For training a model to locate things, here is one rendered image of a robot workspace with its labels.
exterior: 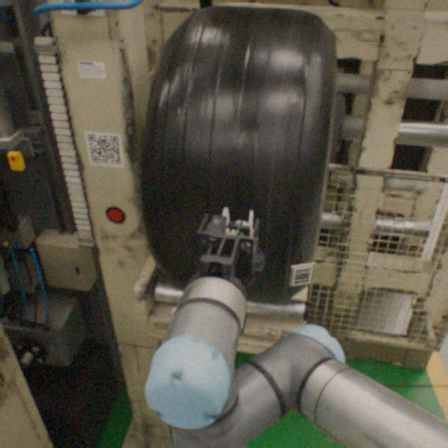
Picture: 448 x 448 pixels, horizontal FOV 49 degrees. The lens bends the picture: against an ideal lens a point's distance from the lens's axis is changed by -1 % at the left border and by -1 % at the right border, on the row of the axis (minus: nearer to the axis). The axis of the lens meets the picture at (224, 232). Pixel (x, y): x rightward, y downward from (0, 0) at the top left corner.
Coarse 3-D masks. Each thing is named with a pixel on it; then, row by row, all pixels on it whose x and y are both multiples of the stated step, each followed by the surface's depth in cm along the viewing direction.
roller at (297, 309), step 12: (156, 288) 108; (168, 288) 108; (156, 300) 109; (168, 300) 108; (288, 300) 105; (300, 300) 105; (252, 312) 106; (264, 312) 105; (276, 312) 105; (288, 312) 104; (300, 312) 104
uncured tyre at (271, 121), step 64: (192, 64) 76; (256, 64) 75; (320, 64) 76; (192, 128) 74; (256, 128) 72; (320, 128) 74; (192, 192) 76; (256, 192) 74; (320, 192) 76; (192, 256) 82
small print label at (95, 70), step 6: (78, 66) 87; (84, 66) 87; (90, 66) 86; (96, 66) 86; (102, 66) 86; (84, 72) 87; (90, 72) 87; (96, 72) 87; (102, 72) 87; (96, 78) 88; (102, 78) 87
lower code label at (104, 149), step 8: (88, 136) 95; (96, 136) 95; (104, 136) 95; (112, 136) 94; (120, 136) 94; (88, 144) 96; (96, 144) 96; (104, 144) 96; (112, 144) 95; (120, 144) 95; (88, 152) 98; (96, 152) 97; (104, 152) 97; (112, 152) 97; (120, 152) 96; (96, 160) 98; (104, 160) 98; (112, 160) 98; (120, 160) 97
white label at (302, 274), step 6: (306, 264) 81; (312, 264) 81; (294, 270) 81; (300, 270) 82; (306, 270) 82; (312, 270) 82; (294, 276) 83; (300, 276) 83; (306, 276) 83; (312, 276) 84; (294, 282) 84; (300, 282) 84; (306, 282) 85
